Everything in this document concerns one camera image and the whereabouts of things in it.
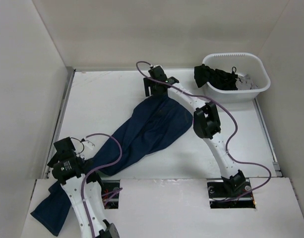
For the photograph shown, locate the dark blue denim trousers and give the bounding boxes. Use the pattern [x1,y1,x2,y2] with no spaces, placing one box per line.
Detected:
[31,95,193,236]

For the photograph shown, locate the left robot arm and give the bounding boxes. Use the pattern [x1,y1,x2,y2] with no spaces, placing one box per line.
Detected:
[48,137,120,238]

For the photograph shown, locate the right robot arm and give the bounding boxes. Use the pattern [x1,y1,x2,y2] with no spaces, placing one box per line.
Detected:
[144,65,246,199]

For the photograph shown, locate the black garment in basket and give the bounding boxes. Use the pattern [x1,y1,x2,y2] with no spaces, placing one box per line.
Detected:
[194,64,238,91]

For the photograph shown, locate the white plastic laundry basket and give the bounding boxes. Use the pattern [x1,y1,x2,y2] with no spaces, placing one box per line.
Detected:
[202,53,271,103]

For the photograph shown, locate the grey white garment in basket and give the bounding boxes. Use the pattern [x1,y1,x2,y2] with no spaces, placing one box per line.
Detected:
[236,74,258,90]

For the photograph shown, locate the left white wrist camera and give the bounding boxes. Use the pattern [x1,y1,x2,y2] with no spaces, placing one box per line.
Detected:
[81,138,95,150]

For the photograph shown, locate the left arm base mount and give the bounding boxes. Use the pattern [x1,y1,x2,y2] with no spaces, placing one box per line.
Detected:
[101,180,121,209]

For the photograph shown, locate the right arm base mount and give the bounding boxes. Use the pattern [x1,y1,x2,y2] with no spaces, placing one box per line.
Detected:
[207,179,256,209]

